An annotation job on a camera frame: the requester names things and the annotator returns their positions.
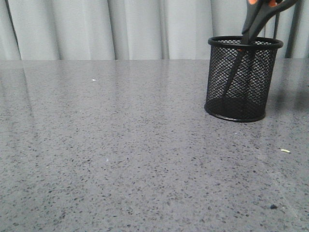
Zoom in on grey orange handled scissors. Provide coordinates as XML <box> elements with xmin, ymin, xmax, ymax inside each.
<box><xmin>218</xmin><ymin>0</ymin><xmax>296</xmax><ymax>101</ymax></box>

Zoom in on black mesh pen bucket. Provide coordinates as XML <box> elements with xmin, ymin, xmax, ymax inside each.
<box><xmin>204</xmin><ymin>36</ymin><xmax>283</xmax><ymax>122</ymax></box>

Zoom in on grey curtain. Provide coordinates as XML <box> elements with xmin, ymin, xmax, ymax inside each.
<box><xmin>0</xmin><ymin>0</ymin><xmax>309</xmax><ymax>61</ymax></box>

